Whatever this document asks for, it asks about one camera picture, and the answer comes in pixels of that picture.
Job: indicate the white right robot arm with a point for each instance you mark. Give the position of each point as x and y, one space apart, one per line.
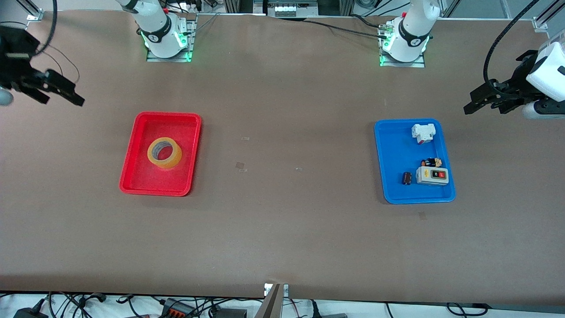
154 26

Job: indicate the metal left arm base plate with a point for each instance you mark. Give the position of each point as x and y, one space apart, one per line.
401 64

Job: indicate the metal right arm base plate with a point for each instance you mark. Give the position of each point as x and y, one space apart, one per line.
170 59

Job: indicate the black orange power device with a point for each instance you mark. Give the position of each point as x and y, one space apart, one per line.
176 309

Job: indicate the aluminium frame rack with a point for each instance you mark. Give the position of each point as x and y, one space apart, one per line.
247 6

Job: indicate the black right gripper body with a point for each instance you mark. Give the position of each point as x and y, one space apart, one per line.
14 66

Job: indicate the yellow packing tape roll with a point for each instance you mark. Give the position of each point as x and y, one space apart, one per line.
175 162

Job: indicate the black power box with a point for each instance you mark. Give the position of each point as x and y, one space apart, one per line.
331 316
229 314

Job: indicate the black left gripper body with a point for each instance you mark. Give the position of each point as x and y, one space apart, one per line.
521 76

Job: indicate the black cylindrical component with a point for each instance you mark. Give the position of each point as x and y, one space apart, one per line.
407 178

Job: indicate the aluminium extrusion bar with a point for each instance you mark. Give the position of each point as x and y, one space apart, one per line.
33 11
540 22

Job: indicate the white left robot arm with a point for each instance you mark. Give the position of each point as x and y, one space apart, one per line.
408 35

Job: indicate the grey push button switch box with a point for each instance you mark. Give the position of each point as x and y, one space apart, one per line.
430 176

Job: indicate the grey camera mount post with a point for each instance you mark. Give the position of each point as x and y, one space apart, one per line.
271 304

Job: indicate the white electrical connector block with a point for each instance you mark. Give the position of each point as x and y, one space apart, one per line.
421 131

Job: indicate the red plastic tray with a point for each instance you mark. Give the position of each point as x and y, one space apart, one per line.
141 176

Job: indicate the blue plastic tray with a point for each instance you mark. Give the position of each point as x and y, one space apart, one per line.
397 163

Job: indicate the silver mount bracket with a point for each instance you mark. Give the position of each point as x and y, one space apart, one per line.
267 289

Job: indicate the black power adapter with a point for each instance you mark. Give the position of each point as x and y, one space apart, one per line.
28 313

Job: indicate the small black orange component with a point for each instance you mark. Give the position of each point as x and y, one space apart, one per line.
430 162

